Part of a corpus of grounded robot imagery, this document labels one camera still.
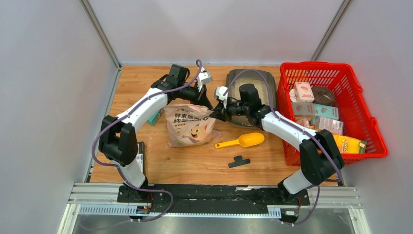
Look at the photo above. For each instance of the pink cat litter bag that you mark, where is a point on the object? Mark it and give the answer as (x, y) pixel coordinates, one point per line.
(189, 125)

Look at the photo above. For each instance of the yellow sponge pack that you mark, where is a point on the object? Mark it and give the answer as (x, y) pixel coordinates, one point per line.
(349, 145)

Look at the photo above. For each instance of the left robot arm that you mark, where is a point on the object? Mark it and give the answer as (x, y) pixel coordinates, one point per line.
(117, 138)

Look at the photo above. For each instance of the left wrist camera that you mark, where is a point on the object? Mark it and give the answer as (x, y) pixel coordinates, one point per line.
(203, 78)

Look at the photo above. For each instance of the white patterned box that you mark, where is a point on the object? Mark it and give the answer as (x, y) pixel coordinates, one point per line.
(332, 125)

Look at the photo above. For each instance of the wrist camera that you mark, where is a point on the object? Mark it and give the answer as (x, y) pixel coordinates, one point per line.
(221, 94)
(203, 78)

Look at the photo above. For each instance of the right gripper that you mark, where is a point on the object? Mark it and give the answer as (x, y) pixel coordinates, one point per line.
(220, 114)

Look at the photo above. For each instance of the pink white carton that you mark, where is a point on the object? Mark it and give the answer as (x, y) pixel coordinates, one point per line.
(301, 92)

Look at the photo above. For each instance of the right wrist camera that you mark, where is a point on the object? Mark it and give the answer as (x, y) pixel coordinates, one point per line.
(221, 94)

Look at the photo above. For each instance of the teal pink box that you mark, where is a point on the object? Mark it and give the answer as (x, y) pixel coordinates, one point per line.
(306, 109)

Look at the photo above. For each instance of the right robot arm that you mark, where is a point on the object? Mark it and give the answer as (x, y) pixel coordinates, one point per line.
(319, 155)

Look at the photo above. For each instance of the black bag clip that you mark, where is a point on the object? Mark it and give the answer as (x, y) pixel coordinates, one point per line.
(239, 161)

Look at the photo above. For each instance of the red plastic basket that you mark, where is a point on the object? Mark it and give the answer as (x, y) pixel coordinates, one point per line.
(352, 108)

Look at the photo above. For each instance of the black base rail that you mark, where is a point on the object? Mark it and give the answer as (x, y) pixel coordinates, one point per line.
(212, 199)

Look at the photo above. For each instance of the grey litter box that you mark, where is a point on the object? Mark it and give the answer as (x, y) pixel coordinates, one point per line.
(265, 86)

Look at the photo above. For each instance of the brown round container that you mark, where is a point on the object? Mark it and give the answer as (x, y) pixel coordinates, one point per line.
(323, 96)

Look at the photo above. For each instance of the yellow plastic scoop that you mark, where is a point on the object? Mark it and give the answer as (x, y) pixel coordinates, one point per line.
(246, 140)

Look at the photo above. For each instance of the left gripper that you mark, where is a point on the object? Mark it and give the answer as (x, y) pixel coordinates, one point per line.
(201, 96)

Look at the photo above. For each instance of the black flat box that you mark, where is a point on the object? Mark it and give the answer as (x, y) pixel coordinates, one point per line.
(140, 157)

